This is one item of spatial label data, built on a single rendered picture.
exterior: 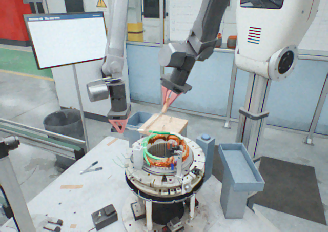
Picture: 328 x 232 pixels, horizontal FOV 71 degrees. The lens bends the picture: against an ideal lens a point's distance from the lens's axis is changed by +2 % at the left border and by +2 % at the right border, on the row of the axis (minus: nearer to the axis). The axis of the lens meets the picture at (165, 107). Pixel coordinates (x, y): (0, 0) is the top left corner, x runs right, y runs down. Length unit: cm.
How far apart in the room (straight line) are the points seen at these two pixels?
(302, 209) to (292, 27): 180
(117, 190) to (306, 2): 113
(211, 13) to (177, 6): 247
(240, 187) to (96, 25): 142
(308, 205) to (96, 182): 186
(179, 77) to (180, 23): 237
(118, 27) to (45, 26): 92
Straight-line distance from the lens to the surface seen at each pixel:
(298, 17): 97
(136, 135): 123
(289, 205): 246
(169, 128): 117
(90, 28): 181
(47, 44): 172
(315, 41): 297
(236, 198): 109
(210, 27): 65
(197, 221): 111
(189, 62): 73
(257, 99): 112
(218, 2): 61
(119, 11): 87
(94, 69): 321
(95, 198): 126
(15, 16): 447
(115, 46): 82
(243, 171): 103
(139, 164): 87
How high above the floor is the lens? 168
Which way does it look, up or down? 26 degrees down
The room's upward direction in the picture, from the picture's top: straight up
